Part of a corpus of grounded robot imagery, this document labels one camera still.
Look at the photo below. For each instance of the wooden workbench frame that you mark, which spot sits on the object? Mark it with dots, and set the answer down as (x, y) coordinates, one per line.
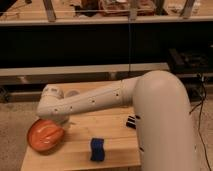
(99, 12)

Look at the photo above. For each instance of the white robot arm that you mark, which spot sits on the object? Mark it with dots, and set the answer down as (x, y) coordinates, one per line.
(164, 125)

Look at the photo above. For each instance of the black device on shelf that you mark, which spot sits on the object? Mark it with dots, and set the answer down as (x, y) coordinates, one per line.
(190, 62)

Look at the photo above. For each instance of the orange ceramic bowl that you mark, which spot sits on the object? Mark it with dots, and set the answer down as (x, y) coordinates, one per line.
(44, 135)

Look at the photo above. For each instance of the wooden table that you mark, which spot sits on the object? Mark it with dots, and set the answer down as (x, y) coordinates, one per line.
(73, 152)

